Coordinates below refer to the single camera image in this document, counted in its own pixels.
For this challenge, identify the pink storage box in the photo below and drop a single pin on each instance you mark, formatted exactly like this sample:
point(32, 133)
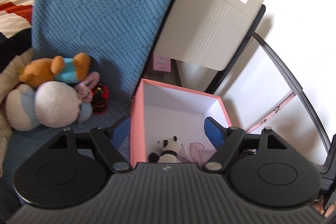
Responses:
point(160, 111)

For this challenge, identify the white and blue plush doll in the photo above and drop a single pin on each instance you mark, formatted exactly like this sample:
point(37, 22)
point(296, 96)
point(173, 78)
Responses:
point(54, 104)

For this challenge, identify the red and black figurine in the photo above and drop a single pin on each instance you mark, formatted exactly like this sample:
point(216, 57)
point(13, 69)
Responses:
point(100, 98)

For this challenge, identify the blue textured pillow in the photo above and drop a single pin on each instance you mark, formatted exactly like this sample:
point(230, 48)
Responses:
point(117, 34)

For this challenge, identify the blue textured bed sheet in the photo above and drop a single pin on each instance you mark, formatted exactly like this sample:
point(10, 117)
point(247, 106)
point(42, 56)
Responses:
point(29, 150)

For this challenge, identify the orange teddy bear plush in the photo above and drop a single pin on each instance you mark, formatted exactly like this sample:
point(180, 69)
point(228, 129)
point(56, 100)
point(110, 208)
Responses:
point(67, 70)

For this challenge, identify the pink knitted plush toy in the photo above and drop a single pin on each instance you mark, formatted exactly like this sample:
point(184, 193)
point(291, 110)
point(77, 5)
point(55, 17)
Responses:
point(84, 88)

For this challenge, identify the striped red black duvet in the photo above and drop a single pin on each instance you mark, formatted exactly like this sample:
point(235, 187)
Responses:
point(16, 53)

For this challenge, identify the purple organza ribbon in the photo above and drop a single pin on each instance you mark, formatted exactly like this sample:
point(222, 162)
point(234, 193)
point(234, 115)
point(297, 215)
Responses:
point(197, 154)

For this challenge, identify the beige plastic chair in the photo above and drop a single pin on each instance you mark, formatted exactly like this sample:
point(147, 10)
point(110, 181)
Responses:
point(220, 49)

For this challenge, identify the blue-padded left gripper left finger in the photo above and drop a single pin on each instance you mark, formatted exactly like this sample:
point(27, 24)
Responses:
point(107, 141)

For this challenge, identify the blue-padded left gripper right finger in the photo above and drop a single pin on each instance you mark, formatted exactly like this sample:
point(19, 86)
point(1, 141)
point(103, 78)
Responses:
point(226, 141)

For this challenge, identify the small pink box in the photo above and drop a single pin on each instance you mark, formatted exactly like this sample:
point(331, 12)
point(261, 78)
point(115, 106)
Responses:
point(161, 65)

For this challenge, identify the panda plush toy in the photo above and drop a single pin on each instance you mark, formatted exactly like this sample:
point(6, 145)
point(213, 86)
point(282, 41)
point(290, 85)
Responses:
point(170, 148)

